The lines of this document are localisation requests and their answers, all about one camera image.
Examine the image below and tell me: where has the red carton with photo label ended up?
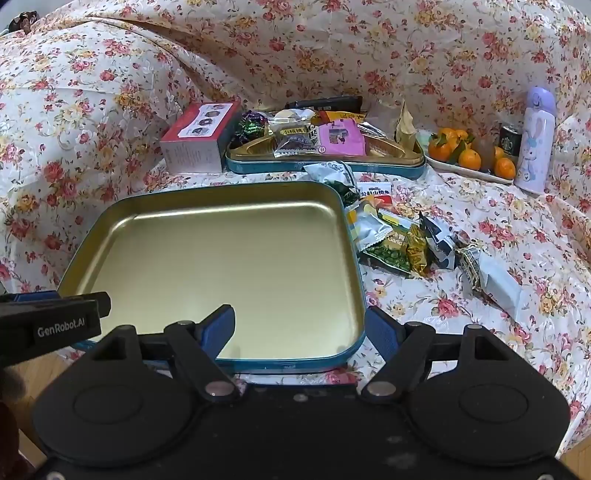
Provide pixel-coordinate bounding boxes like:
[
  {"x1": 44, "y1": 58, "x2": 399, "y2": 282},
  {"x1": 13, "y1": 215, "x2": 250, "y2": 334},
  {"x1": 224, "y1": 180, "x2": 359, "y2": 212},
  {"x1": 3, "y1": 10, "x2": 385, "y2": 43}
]
[{"x1": 160, "y1": 100, "x2": 242, "y2": 174}]

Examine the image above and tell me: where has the white red snack packet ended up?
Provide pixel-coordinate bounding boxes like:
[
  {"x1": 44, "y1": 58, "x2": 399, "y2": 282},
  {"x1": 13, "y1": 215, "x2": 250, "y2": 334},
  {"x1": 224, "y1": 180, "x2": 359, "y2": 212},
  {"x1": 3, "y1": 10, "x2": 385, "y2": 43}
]
[{"x1": 358, "y1": 181, "x2": 393, "y2": 210}]

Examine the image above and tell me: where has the translucent silver packet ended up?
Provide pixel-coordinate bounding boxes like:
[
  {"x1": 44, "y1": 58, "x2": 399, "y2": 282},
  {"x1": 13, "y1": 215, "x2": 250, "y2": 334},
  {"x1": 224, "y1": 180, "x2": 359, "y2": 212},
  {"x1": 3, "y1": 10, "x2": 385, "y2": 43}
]
[{"x1": 365, "y1": 99, "x2": 402, "y2": 139}]

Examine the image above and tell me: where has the brown paper packet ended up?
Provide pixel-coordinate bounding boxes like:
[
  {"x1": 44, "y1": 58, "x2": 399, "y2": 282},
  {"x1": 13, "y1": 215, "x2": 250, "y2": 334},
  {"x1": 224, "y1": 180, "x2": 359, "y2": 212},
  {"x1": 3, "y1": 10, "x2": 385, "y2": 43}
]
[{"x1": 394, "y1": 100, "x2": 417, "y2": 148}]

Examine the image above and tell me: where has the purple foil candy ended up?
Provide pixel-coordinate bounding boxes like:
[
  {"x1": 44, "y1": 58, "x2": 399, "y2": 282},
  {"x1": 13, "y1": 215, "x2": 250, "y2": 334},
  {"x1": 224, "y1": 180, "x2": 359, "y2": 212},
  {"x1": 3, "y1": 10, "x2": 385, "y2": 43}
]
[{"x1": 242, "y1": 111, "x2": 269, "y2": 134}]

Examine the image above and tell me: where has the black remote control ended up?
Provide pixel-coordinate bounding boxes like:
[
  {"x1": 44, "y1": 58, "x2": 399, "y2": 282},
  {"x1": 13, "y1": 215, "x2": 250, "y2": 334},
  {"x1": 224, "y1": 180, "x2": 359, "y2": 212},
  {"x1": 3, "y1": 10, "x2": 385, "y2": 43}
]
[{"x1": 285, "y1": 95, "x2": 362, "y2": 113}]

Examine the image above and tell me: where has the black white snack packet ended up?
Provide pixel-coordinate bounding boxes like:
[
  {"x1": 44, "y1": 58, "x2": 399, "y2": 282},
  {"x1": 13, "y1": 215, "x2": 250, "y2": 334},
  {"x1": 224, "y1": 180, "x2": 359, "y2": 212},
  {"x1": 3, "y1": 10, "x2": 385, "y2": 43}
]
[{"x1": 419, "y1": 213, "x2": 458, "y2": 269}]

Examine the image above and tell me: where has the white barcode snack packet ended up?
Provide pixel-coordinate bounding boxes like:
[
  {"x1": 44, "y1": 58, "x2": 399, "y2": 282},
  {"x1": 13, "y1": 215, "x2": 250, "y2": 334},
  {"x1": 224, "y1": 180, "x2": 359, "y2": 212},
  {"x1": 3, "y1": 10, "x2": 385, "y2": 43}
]
[{"x1": 455, "y1": 244, "x2": 525, "y2": 321}]

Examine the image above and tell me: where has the black drink can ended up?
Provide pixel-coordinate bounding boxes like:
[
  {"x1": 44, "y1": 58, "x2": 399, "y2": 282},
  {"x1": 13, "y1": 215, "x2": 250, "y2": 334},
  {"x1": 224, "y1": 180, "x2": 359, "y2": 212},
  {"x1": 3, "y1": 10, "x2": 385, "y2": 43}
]
[{"x1": 499, "y1": 121, "x2": 525, "y2": 158}]

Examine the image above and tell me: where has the grey yellow snack packet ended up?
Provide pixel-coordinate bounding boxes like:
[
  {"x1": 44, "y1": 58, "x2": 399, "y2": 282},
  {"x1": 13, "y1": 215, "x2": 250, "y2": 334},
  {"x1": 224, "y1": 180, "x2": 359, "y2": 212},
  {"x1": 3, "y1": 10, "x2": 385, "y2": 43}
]
[{"x1": 345, "y1": 202, "x2": 386, "y2": 243}]

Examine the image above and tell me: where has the green pea snack packet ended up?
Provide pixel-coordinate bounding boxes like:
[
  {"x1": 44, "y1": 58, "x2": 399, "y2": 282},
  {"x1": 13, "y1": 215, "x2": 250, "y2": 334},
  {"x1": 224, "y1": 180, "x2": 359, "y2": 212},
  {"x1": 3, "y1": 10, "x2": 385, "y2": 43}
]
[{"x1": 359, "y1": 210, "x2": 419, "y2": 278}]

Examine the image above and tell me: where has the clear dark cake packet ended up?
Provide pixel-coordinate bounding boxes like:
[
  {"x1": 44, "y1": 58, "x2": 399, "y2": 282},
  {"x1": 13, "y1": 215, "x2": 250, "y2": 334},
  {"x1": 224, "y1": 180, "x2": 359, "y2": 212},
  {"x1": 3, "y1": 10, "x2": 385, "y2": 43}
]
[{"x1": 272, "y1": 137, "x2": 321, "y2": 158}]

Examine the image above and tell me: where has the gold candy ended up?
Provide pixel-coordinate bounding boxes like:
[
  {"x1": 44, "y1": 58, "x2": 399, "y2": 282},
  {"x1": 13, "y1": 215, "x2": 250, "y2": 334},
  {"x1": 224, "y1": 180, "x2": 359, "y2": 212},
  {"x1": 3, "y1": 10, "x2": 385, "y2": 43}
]
[{"x1": 406, "y1": 220, "x2": 431, "y2": 279}]

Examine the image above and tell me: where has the pink snack packet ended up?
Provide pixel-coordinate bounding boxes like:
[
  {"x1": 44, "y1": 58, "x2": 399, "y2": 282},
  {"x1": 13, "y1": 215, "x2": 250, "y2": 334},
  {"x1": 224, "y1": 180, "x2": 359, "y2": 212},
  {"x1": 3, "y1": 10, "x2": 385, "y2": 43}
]
[{"x1": 318, "y1": 119, "x2": 367, "y2": 158}]

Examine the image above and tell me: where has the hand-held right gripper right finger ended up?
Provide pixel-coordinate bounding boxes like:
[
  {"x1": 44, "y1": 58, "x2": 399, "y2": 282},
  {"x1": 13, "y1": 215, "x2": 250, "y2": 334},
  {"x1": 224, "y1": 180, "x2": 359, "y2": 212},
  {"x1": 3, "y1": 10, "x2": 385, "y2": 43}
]
[{"x1": 360, "y1": 305, "x2": 506, "y2": 401}]

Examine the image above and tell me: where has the grey green snack packet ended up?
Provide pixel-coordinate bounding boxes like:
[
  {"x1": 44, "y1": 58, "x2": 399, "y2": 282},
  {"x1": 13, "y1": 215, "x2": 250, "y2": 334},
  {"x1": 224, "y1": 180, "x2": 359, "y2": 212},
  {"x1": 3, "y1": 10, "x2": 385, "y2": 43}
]
[{"x1": 304, "y1": 161, "x2": 357, "y2": 188}]

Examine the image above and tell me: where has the pile of mandarin oranges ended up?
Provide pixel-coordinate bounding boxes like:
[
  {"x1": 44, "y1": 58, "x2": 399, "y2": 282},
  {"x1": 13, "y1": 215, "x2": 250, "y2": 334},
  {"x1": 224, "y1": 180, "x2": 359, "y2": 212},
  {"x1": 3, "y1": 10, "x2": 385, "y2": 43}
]
[{"x1": 428, "y1": 128, "x2": 516, "y2": 181}]

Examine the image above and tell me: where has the floral cloth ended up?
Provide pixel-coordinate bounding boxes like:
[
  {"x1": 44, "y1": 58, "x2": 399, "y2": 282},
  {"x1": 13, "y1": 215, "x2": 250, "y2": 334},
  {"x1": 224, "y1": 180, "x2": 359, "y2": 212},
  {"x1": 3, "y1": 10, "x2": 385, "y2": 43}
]
[{"x1": 0, "y1": 0, "x2": 591, "y2": 439}]

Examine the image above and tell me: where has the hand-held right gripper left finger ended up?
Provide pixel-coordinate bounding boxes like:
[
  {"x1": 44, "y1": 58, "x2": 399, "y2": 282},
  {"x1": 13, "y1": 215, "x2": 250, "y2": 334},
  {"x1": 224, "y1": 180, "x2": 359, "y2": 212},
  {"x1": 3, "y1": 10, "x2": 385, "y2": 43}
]
[{"x1": 90, "y1": 304, "x2": 241, "y2": 400}]

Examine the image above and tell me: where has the clear walnut cake packet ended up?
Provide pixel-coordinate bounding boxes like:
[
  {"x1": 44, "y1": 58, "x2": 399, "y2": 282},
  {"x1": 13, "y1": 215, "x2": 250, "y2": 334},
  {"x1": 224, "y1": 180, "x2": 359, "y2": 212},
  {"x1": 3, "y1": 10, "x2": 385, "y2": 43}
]
[{"x1": 269, "y1": 117, "x2": 319, "y2": 139}]

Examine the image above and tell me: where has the gold tin tray blue rim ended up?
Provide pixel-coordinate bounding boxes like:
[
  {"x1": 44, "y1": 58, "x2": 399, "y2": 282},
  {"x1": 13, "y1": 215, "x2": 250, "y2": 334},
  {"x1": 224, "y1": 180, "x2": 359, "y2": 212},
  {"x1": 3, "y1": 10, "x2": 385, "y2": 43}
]
[{"x1": 58, "y1": 181, "x2": 365, "y2": 374}]

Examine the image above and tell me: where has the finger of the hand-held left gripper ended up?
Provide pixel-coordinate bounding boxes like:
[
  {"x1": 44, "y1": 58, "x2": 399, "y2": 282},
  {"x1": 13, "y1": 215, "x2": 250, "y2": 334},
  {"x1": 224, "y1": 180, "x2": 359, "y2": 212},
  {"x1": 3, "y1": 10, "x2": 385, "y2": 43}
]
[{"x1": 0, "y1": 292, "x2": 112, "y2": 319}]

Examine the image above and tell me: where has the orange snack packet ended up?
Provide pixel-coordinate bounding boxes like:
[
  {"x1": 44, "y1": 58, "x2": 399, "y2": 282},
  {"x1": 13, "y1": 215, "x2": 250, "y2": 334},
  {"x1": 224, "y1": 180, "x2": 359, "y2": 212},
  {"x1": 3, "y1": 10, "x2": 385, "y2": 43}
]
[{"x1": 318, "y1": 111, "x2": 365, "y2": 125}]

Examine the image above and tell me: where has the lilac rabbit print bottle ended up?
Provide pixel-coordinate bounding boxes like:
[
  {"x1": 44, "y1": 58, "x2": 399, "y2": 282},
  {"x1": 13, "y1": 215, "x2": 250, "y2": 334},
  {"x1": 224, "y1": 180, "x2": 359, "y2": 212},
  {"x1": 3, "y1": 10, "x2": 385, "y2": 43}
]
[{"x1": 514, "y1": 86, "x2": 557, "y2": 195}]

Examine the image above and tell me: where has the pale rectangular plate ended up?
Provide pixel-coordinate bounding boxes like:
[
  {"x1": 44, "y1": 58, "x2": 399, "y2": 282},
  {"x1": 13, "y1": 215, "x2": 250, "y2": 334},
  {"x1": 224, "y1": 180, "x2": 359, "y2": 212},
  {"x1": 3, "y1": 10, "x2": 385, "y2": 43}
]
[{"x1": 424, "y1": 131, "x2": 515, "y2": 185}]

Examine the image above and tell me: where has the blue tin holding snacks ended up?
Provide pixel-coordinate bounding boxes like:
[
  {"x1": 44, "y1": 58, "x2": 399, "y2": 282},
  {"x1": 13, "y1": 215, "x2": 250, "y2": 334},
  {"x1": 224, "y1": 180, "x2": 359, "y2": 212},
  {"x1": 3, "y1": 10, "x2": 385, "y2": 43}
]
[{"x1": 225, "y1": 108, "x2": 426, "y2": 178}]

